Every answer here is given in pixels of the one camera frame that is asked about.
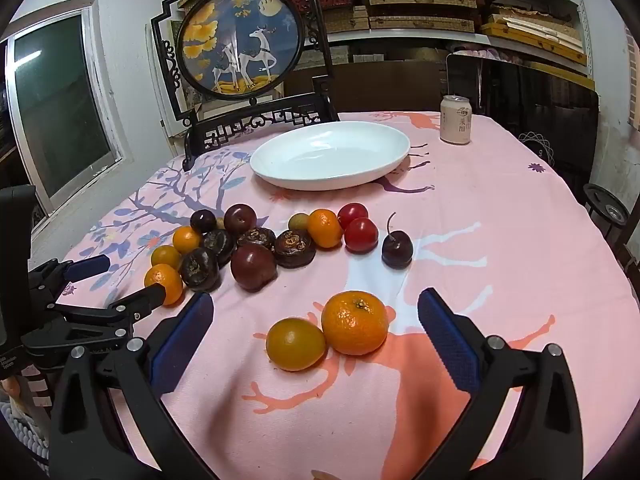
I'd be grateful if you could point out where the pale pink beverage can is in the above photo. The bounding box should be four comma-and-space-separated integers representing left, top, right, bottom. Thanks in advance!
439, 95, 473, 146

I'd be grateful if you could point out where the small tangerine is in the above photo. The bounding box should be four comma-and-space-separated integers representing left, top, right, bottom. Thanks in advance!
144, 263, 185, 307
172, 226, 203, 255
150, 245, 182, 270
306, 208, 344, 249

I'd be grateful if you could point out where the brown board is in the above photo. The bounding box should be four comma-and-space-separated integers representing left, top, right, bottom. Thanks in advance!
282, 60, 451, 113

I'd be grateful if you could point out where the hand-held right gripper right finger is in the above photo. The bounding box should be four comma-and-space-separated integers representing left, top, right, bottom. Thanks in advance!
415, 287, 586, 480

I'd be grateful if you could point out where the pink folded cloth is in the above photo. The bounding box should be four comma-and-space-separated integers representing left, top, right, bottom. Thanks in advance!
447, 44, 526, 62

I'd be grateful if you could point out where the dark cherry with stem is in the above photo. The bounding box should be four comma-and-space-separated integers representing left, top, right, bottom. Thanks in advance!
381, 211, 415, 270

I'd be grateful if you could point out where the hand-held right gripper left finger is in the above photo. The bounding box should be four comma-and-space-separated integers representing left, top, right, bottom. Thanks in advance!
47, 290, 221, 480

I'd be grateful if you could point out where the window with white frame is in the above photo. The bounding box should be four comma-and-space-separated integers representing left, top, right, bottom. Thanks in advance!
0, 0, 132, 218

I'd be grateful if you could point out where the smooth yellow-orange citrus fruit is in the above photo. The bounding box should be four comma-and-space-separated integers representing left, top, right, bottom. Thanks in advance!
265, 317, 327, 372

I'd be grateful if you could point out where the white oval plate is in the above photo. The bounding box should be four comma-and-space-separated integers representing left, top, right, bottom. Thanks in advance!
249, 121, 412, 192

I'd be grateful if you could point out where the pink printed tablecloth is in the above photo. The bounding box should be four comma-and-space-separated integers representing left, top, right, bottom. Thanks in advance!
30, 110, 640, 480

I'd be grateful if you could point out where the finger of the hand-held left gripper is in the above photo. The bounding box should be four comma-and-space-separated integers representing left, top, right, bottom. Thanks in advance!
24, 282, 169, 362
27, 254, 112, 311

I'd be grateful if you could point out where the large dark red plum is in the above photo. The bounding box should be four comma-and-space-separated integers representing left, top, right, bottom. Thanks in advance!
230, 243, 278, 293

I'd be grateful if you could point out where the stack of yellow flat boxes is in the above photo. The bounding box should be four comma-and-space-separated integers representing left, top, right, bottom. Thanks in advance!
482, 12, 588, 66

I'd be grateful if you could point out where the white shelf unit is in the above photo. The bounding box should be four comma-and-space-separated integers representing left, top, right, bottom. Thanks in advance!
320, 0, 596, 81

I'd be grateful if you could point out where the dark brown water chestnut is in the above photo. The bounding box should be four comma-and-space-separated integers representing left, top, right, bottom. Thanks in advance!
179, 247, 221, 293
201, 229, 237, 267
272, 229, 317, 269
236, 227, 277, 251

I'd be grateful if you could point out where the round black stool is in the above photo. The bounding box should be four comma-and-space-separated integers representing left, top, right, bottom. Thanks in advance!
582, 183, 632, 241

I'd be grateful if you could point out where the large dimpled tangerine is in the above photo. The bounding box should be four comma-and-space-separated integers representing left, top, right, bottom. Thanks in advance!
321, 291, 390, 357

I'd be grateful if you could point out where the small dark purple plum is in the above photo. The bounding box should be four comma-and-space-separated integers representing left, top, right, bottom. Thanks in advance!
190, 209, 218, 235

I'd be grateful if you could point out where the round deer screen black stand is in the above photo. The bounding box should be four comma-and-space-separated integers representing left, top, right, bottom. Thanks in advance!
150, 0, 342, 172

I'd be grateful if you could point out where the white coiled cable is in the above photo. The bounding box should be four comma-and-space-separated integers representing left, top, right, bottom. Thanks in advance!
0, 400, 51, 466

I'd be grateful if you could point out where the red cherry tomato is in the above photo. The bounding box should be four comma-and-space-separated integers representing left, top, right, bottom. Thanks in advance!
337, 202, 369, 231
344, 217, 379, 254

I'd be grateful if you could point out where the medium dark red plum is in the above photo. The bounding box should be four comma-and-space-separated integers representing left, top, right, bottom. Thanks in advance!
223, 203, 258, 235

